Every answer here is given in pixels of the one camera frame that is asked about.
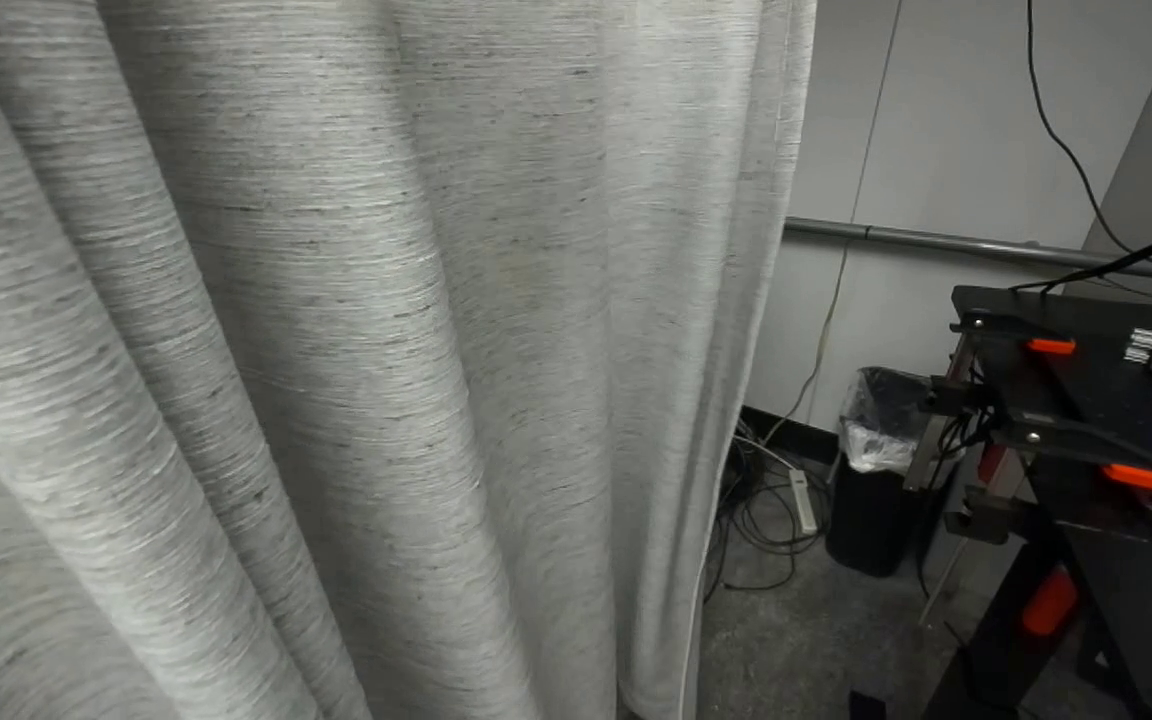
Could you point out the metal wall rail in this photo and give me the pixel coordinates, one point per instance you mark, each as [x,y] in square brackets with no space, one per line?
[948,243]

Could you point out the thin black rod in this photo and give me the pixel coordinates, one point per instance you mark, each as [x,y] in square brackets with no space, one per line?
[1139,256]

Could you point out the orange grip on stand leg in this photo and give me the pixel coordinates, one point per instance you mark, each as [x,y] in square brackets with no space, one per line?
[1050,604]

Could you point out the white power strip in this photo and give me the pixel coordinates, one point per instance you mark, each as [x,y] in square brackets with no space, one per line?
[805,501]

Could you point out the grey white fabric curtain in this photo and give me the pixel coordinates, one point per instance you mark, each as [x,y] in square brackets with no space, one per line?
[337,372]

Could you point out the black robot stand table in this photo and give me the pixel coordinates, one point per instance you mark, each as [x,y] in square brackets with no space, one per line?
[1121,415]

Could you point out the black trash bin with bag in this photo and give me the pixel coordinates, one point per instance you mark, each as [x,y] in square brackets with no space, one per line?
[879,493]

